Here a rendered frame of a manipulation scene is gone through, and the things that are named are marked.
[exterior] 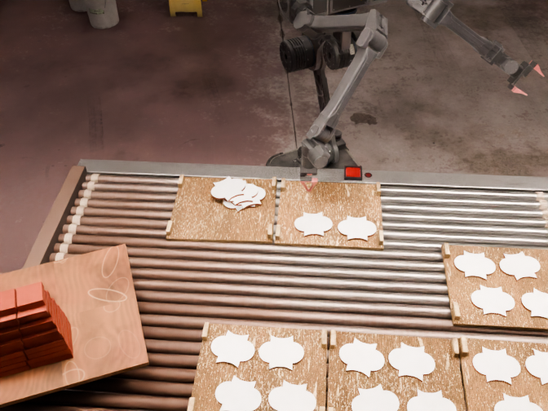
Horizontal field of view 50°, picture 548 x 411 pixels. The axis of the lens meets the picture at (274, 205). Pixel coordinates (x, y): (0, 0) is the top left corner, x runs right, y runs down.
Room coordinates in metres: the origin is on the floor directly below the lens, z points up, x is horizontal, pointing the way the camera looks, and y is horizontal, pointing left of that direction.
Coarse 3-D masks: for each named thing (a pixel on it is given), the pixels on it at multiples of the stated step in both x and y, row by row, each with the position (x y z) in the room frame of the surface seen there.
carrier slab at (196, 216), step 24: (192, 192) 1.77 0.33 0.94; (192, 216) 1.64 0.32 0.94; (216, 216) 1.63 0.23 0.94; (240, 216) 1.63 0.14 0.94; (264, 216) 1.63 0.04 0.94; (168, 240) 1.53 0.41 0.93; (192, 240) 1.52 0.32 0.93; (216, 240) 1.51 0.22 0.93; (240, 240) 1.51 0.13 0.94; (264, 240) 1.50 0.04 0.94
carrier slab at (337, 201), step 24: (288, 192) 1.76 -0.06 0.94; (312, 192) 1.75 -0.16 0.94; (336, 192) 1.75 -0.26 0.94; (360, 192) 1.75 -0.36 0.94; (288, 216) 1.62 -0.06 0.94; (336, 216) 1.62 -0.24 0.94; (360, 216) 1.61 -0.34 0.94; (288, 240) 1.50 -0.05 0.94; (312, 240) 1.49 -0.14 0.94; (336, 240) 1.49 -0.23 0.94; (360, 240) 1.49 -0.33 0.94
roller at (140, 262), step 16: (64, 256) 1.46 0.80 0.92; (240, 272) 1.38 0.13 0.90; (256, 272) 1.37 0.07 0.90; (272, 272) 1.37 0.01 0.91; (288, 272) 1.36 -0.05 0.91; (304, 272) 1.36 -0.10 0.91; (320, 272) 1.35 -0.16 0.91; (336, 272) 1.35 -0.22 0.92; (352, 272) 1.35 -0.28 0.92; (368, 272) 1.34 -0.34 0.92; (384, 272) 1.34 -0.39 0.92; (400, 272) 1.34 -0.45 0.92; (416, 272) 1.34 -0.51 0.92; (432, 272) 1.34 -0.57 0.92
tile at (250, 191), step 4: (248, 184) 1.78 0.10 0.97; (252, 184) 1.78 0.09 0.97; (248, 188) 1.76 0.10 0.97; (252, 188) 1.75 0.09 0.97; (256, 188) 1.75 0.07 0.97; (244, 192) 1.73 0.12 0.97; (248, 192) 1.73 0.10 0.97; (252, 192) 1.73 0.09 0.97; (256, 192) 1.73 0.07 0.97; (240, 196) 1.71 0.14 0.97; (244, 196) 1.71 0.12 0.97; (248, 196) 1.71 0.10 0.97; (252, 196) 1.71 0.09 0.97; (224, 200) 1.70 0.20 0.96; (232, 200) 1.69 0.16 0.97; (236, 200) 1.69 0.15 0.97; (240, 200) 1.69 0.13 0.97; (244, 200) 1.69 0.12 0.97; (248, 200) 1.69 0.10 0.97; (252, 200) 1.69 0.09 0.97; (236, 204) 1.67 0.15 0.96
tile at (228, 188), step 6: (228, 180) 1.80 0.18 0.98; (234, 180) 1.80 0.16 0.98; (240, 180) 1.79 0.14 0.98; (216, 186) 1.76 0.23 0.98; (222, 186) 1.76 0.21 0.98; (228, 186) 1.76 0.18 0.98; (234, 186) 1.76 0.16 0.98; (240, 186) 1.76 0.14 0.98; (216, 192) 1.73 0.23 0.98; (222, 192) 1.73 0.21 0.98; (228, 192) 1.72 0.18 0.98; (234, 192) 1.72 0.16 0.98; (240, 192) 1.72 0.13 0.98; (216, 198) 1.70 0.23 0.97; (222, 198) 1.70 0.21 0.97; (228, 198) 1.69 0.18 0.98
